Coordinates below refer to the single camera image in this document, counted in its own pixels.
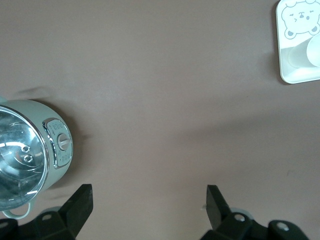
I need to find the glass pot lid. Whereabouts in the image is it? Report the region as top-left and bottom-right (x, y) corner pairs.
(0, 104), (50, 202)

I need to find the white plastic cup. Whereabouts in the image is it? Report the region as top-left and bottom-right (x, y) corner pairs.
(287, 33), (320, 69)

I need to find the cream bear print tray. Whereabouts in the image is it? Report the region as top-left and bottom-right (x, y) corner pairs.
(275, 0), (320, 85)

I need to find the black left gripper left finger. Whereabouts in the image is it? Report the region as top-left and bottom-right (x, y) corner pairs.
(18, 184), (94, 240)

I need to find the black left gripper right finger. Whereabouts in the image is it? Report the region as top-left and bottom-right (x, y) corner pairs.
(201, 184), (270, 240)

